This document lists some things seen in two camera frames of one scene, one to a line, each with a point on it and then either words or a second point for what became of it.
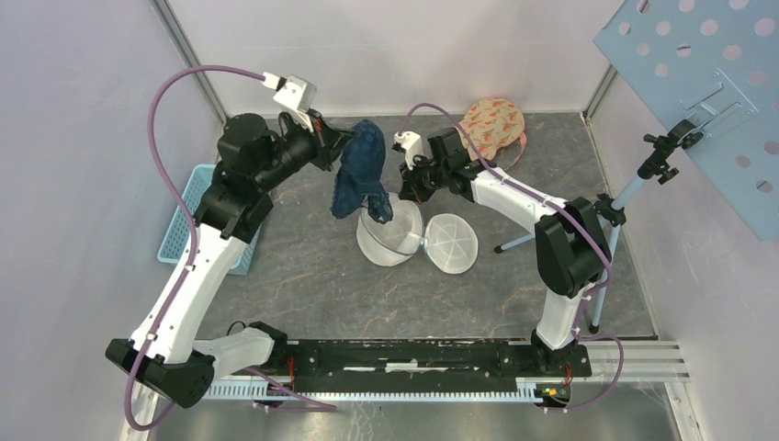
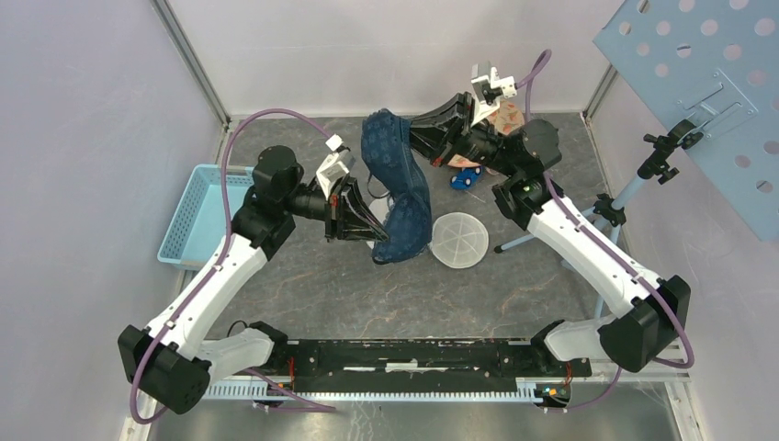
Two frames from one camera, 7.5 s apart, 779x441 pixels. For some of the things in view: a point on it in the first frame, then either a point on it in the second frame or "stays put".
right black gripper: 411,188 -> 433,142
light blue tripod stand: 683,133 stays put
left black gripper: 326,141 -> 366,226
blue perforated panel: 715,63 stays put
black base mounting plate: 372,360 stays put
